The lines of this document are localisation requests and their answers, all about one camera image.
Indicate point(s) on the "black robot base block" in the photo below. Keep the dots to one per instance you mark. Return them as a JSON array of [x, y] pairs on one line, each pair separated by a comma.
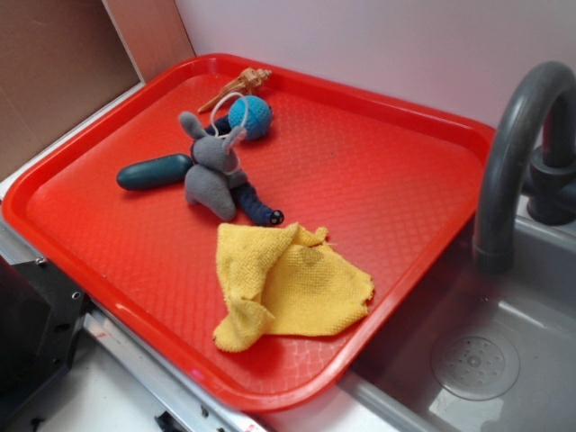
[[42, 313]]

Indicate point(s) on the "red plastic tray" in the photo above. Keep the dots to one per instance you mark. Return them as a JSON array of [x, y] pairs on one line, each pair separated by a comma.
[[392, 181]]

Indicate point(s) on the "yellow cloth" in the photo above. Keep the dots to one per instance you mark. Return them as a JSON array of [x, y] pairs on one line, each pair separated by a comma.
[[285, 282]]

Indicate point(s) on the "tan spiral seashell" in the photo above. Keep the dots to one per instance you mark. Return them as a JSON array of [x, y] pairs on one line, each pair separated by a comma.
[[246, 83]]

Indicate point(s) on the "brown cardboard panel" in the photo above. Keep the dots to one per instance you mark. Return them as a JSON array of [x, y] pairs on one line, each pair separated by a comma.
[[64, 61]]

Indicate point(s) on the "dark teal oval capsule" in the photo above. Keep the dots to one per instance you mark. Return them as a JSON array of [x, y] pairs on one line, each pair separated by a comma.
[[153, 173]]

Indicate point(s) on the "gray plastic sink basin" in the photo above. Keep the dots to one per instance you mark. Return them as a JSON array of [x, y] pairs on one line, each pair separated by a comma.
[[466, 351]]

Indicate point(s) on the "gray plush animal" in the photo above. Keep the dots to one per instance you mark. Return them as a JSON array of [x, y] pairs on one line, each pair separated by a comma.
[[215, 166]]

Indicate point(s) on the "gray toy faucet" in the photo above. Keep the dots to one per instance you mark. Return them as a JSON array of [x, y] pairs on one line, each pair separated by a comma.
[[533, 153]]

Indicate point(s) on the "blue knitted ball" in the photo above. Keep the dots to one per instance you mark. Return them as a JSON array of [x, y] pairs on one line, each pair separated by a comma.
[[253, 114]]

